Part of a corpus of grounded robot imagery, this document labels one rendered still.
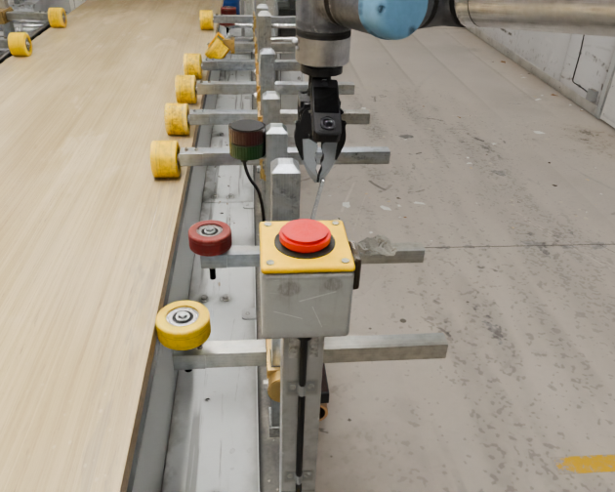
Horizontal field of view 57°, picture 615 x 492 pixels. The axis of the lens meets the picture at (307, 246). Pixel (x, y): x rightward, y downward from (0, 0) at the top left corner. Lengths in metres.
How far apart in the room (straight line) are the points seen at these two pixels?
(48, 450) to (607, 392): 1.90
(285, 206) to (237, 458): 0.51
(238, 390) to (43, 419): 0.47
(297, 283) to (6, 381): 0.52
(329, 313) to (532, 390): 1.77
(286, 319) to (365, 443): 1.45
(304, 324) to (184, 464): 0.64
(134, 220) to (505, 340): 1.60
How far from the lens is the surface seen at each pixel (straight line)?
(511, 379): 2.20
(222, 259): 1.09
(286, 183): 0.69
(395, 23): 0.85
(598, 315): 2.64
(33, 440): 0.77
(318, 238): 0.43
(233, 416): 1.11
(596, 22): 0.81
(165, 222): 1.13
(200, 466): 1.05
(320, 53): 0.95
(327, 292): 0.43
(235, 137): 0.93
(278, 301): 0.43
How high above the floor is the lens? 1.46
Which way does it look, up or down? 32 degrees down
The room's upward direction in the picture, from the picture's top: 2 degrees clockwise
